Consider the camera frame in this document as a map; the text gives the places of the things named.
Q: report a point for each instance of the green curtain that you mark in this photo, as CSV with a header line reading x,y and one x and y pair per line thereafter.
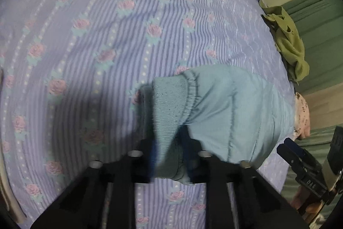
x,y
319,23

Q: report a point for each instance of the person's hand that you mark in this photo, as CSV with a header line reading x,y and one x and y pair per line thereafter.
x,y
299,198

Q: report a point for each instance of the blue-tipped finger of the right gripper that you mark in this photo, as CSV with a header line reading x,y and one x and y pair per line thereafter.
x,y
298,158

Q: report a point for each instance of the pink patterned jacket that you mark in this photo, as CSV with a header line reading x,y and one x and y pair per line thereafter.
x,y
301,118

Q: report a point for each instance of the purple floral bed cover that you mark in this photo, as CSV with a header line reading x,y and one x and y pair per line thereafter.
x,y
73,69

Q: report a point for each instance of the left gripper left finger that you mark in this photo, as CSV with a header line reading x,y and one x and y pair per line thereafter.
x,y
106,191

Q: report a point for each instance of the light blue padded pants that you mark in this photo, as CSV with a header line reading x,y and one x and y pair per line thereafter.
x,y
235,114

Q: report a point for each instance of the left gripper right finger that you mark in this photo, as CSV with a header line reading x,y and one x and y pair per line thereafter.
x,y
237,196

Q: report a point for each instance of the olive green garment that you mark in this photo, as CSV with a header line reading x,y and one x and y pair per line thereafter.
x,y
287,41

